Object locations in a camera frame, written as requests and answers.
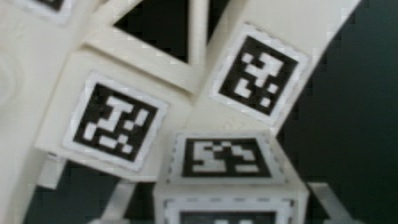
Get white tagged nut cube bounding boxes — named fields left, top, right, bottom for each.
left=153, top=130, right=309, bottom=224

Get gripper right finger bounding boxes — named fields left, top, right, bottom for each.
left=307, top=182, right=366, bottom=224

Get white chair back frame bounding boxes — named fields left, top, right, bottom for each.
left=0, top=0, right=360, bottom=224

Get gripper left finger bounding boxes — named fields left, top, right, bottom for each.
left=87, top=181, right=154, bottom=224

